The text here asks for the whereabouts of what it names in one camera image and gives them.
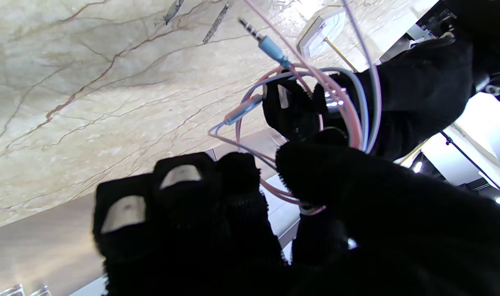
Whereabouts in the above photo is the gold T rack marble base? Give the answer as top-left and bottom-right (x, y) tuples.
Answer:
(297, 6), (359, 74)

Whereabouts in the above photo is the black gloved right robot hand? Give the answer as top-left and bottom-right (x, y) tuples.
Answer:
(93, 142), (500, 296)

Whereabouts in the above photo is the small brown strip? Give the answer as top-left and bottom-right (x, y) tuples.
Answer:
(203, 2), (230, 44)
(163, 0), (184, 25)

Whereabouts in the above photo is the brown conference table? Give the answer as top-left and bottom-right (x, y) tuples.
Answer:
(0, 127), (291, 296)

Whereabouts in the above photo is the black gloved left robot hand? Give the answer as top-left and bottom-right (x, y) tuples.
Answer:
(262, 36), (475, 161)

